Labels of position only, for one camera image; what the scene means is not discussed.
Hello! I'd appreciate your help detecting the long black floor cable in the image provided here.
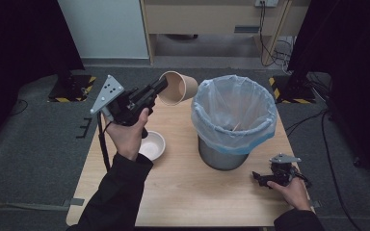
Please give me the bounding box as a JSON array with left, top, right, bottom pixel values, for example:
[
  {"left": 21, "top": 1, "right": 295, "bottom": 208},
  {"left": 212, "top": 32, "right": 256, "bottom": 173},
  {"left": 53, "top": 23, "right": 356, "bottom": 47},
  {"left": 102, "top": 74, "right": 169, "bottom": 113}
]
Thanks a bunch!
[{"left": 284, "top": 108, "right": 364, "bottom": 231}]

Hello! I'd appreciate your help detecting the person's left hand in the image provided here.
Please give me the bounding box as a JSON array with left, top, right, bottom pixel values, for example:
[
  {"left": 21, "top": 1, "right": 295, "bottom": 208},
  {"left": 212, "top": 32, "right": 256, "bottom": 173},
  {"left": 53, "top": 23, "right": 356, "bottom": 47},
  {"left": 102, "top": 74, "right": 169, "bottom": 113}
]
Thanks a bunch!
[{"left": 104, "top": 107, "right": 150, "bottom": 162}]

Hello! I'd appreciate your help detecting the white partition panel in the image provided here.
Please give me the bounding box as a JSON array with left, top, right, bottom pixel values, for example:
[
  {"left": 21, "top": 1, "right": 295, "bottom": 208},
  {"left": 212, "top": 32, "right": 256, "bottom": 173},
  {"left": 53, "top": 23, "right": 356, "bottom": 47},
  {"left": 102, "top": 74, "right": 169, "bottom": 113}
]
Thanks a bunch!
[{"left": 56, "top": 0, "right": 150, "bottom": 60}]

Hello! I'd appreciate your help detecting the white disposable bowl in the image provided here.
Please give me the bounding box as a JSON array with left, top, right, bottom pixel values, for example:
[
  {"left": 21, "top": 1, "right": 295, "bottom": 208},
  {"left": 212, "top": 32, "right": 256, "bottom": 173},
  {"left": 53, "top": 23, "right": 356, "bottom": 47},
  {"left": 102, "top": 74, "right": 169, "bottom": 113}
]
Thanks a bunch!
[{"left": 138, "top": 130, "right": 167, "bottom": 162}]

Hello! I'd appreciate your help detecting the grey tape strip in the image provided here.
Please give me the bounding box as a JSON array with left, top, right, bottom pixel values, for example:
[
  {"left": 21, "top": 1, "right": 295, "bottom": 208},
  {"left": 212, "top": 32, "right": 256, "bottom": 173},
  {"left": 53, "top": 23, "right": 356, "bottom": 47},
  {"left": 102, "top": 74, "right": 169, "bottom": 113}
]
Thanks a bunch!
[{"left": 62, "top": 197, "right": 86, "bottom": 208}]

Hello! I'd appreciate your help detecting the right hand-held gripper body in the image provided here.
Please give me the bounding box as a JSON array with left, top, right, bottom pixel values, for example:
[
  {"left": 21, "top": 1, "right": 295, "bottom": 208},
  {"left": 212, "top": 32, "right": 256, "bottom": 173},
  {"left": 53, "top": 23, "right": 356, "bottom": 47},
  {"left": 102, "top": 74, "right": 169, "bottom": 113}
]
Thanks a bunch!
[{"left": 269, "top": 153, "right": 303, "bottom": 187}]

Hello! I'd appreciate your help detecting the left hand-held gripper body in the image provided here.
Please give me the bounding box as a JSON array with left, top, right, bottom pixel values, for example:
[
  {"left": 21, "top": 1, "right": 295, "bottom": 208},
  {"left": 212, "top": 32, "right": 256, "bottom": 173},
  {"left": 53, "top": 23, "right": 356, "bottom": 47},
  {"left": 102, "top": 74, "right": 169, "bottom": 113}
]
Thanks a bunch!
[{"left": 90, "top": 74, "right": 157, "bottom": 127}]

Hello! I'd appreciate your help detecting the thin black floor cable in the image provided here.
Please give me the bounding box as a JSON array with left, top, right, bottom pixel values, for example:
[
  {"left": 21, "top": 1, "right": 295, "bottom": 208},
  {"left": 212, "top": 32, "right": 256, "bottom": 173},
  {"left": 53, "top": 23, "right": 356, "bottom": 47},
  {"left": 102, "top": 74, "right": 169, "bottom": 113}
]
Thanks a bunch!
[{"left": 7, "top": 98, "right": 30, "bottom": 117}]

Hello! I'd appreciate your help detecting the brown paper cup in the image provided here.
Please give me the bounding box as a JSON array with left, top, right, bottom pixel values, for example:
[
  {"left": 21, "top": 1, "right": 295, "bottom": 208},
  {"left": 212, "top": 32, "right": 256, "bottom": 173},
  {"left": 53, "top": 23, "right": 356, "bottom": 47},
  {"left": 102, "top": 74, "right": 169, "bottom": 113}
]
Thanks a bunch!
[{"left": 157, "top": 70, "right": 199, "bottom": 107}]

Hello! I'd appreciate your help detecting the translucent blue bin bag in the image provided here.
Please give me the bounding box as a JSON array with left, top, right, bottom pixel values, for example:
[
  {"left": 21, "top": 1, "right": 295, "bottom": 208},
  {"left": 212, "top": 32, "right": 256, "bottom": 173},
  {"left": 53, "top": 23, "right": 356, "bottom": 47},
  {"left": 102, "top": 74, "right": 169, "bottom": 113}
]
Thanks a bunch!
[{"left": 190, "top": 74, "right": 279, "bottom": 156}]

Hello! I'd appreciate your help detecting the black curtain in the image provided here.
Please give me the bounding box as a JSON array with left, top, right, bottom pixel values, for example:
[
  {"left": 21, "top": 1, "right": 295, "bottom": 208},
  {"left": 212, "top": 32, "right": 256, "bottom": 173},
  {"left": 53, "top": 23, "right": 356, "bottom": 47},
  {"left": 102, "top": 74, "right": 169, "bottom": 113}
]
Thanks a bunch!
[
  {"left": 0, "top": 0, "right": 86, "bottom": 153},
  {"left": 286, "top": 0, "right": 370, "bottom": 193}
]

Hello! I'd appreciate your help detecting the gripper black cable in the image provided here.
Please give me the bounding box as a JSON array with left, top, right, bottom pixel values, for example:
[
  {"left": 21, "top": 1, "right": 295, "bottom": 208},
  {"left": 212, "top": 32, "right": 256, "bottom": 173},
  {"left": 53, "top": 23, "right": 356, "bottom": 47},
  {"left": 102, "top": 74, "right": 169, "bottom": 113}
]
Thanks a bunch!
[
  {"left": 96, "top": 111, "right": 113, "bottom": 173},
  {"left": 293, "top": 167, "right": 314, "bottom": 190}
]

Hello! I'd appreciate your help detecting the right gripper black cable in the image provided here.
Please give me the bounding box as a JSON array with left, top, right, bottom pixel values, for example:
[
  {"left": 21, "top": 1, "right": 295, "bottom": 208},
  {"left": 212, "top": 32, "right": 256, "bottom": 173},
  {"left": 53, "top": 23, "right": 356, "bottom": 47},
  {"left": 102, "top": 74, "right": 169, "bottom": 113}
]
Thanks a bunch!
[{"left": 293, "top": 167, "right": 314, "bottom": 190}]

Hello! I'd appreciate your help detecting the grey wall socket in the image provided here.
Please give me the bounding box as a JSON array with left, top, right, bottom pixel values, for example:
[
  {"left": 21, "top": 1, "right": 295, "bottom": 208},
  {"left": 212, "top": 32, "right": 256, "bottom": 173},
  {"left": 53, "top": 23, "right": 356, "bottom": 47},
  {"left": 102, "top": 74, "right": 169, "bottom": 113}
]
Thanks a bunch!
[{"left": 253, "top": 0, "right": 280, "bottom": 9}]

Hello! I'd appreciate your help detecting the black hanging socket cable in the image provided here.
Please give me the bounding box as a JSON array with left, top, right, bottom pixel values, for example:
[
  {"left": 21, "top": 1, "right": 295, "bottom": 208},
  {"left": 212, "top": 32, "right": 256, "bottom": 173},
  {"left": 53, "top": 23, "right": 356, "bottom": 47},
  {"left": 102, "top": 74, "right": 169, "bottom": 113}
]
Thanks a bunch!
[{"left": 257, "top": 1, "right": 291, "bottom": 68}]

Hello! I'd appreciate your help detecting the person's right hand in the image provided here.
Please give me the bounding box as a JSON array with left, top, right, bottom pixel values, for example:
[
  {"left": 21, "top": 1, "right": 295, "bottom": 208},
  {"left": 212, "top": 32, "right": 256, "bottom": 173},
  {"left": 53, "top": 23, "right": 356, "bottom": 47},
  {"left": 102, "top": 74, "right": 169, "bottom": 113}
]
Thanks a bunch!
[{"left": 266, "top": 176, "right": 312, "bottom": 212}]

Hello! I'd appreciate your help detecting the light wooden desk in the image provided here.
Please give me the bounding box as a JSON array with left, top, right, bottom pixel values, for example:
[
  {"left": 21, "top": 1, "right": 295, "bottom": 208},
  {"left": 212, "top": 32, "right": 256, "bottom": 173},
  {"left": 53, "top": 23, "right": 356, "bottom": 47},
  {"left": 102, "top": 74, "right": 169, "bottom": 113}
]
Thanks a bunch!
[{"left": 140, "top": 0, "right": 311, "bottom": 65}]

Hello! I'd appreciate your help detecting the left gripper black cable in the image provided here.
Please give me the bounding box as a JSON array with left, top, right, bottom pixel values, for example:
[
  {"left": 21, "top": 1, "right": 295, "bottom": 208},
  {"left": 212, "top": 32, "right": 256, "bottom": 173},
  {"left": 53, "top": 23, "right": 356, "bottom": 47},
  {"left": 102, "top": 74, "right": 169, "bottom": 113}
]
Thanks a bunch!
[{"left": 96, "top": 111, "right": 113, "bottom": 173}]

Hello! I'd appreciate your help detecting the black yellow-striped stand base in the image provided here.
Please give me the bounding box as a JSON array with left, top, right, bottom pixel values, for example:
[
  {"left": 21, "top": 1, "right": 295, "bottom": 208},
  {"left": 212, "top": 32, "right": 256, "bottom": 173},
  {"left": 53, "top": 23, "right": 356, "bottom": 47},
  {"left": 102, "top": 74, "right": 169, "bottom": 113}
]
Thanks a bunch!
[
  {"left": 46, "top": 73, "right": 97, "bottom": 104},
  {"left": 268, "top": 74, "right": 317, "bottom": 105}
]

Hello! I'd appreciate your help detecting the grey desk label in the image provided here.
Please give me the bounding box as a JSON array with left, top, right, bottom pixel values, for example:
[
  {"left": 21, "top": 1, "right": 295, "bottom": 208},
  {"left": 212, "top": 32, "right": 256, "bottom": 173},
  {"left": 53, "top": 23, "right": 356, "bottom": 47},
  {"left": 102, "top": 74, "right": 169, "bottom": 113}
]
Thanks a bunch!
[{"left": 233, "top": 25, "right": 261, "bottom": 35}]

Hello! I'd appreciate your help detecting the grey metal trash bin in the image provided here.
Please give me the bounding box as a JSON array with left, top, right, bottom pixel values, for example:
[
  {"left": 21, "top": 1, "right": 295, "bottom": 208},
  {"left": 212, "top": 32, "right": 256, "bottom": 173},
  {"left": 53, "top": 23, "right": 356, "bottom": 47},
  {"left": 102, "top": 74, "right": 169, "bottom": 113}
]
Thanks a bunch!
[{"left": 198, "top": 134, "right": 251, "bottom": 171}]

